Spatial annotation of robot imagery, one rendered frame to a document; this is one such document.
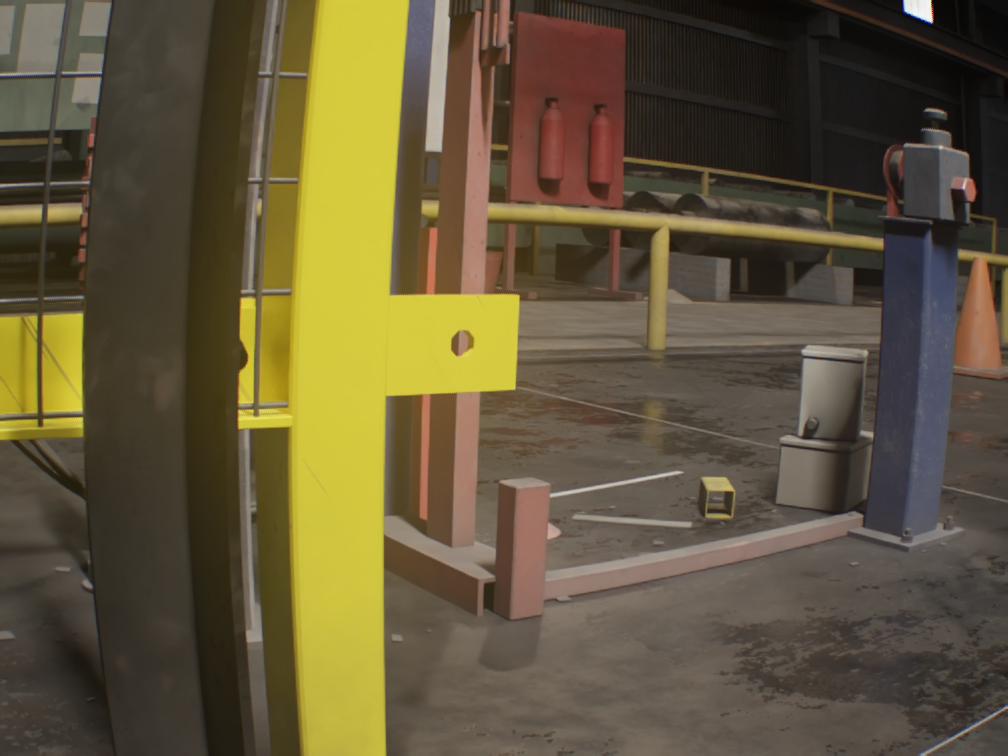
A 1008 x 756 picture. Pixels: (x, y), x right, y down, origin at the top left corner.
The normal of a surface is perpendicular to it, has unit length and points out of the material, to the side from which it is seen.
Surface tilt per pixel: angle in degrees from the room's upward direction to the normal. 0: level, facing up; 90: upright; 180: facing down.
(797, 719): 0
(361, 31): 90
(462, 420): 90
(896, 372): 90
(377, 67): 90
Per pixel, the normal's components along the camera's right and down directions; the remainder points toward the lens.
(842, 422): -0.33, 0.11
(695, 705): 0.04, -0.99
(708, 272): -0.83, 0.04
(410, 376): 0.56, 0.13
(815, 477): -0.56, 0.08
